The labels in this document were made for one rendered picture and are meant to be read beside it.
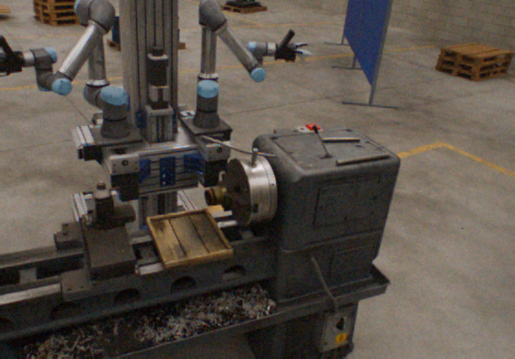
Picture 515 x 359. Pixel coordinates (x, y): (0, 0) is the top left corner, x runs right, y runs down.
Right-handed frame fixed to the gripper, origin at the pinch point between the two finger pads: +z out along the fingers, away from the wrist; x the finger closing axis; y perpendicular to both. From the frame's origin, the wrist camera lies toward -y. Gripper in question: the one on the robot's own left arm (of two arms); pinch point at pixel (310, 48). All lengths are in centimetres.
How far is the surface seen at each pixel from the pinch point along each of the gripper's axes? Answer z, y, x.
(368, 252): 27, 73, 84
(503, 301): 151, 153, 50
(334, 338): 14, 119, 101
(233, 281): -42, 74, 102
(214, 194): -52, 37, 86
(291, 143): -16, 25, 60
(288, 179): -22, 25, 89
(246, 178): -39, 27, 86
